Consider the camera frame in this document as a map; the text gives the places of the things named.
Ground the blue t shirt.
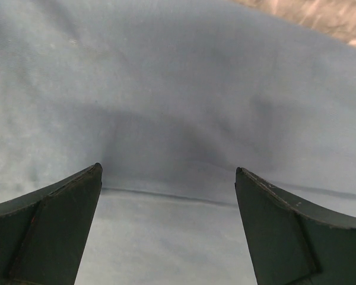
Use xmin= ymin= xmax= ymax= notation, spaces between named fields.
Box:
xmin=0 ymin=1 xmax=356 ymax=284

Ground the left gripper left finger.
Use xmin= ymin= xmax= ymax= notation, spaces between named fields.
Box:
xmin=0 ymin=163 xmax=103 ymax=284

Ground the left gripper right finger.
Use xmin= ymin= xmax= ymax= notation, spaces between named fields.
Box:
xmin=235 ymin=167 xmax=356 ymax=285

